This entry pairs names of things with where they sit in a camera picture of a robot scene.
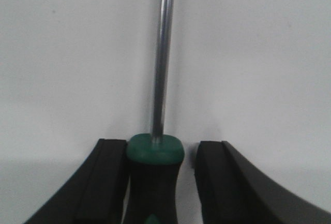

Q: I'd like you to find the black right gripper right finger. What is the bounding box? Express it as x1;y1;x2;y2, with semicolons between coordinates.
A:
195;141;330;223

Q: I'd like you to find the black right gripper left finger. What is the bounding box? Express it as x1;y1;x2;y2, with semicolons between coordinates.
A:
27;139;128;223

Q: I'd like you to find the green black screwdriver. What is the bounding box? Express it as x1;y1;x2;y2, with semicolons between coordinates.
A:
123;0;185;223

